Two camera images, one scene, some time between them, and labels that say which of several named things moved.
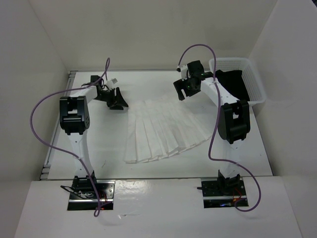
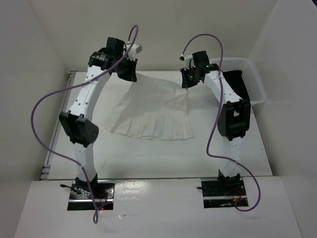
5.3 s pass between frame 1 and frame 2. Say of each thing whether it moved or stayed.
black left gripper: moved
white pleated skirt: moved
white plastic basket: stayed
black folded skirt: stayed
